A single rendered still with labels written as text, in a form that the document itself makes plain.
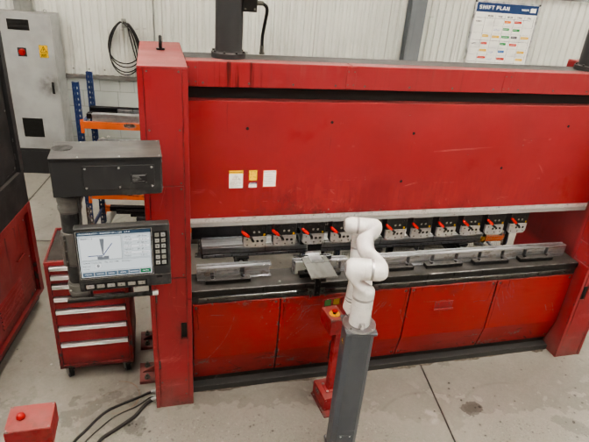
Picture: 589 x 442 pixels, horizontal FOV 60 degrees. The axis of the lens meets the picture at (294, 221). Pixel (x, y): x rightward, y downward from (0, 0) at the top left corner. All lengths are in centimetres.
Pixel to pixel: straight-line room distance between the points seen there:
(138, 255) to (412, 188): 186
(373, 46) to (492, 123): 406
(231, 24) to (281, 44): 433
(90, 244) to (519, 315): 333
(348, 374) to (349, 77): 173
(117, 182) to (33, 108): 510
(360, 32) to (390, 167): 423
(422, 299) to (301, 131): 161
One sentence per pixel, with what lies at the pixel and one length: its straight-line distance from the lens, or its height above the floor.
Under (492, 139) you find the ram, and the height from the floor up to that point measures 184.
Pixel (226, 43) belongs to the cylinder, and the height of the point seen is 238.
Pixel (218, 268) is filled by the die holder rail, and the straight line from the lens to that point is 347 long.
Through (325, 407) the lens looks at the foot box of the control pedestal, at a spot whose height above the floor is 4.
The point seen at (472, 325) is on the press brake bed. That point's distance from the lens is 440.
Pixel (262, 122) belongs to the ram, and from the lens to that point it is 309.
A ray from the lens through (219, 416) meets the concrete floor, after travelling 381.
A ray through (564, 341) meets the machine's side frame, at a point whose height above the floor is 16.
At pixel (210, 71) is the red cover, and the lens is 297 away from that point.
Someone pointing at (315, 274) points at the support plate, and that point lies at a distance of 339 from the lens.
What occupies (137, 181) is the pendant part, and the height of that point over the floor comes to 182.
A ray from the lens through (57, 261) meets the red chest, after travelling 362.
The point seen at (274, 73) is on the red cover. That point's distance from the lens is 302.
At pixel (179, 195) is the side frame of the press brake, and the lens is 296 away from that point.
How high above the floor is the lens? 279
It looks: 26 degrees down
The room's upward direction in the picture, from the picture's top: 5 degrees clockwise
